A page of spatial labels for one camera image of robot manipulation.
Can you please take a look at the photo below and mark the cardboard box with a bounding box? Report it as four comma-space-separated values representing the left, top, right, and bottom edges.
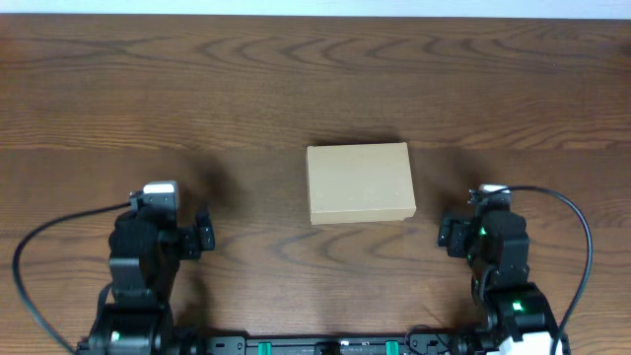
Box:
306, 143, 416, 225

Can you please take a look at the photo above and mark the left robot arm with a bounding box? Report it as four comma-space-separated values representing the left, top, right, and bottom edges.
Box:
76, 206, 215, 355

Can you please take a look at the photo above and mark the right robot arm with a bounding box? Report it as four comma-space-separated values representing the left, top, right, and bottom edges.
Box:
438, 210, 563, 355

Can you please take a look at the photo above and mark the right black cable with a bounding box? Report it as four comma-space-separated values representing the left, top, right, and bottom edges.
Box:
472, 185, 594, 355

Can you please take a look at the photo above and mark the black cable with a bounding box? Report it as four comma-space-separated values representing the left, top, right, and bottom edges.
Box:
12, 200, 134, 355
472, 185, 594, 355

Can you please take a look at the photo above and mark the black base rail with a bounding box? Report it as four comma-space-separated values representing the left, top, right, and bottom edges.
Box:
76, 334, 572, 355

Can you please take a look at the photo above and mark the left black cable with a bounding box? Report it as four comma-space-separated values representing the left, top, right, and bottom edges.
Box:
12, 200, 134, 355

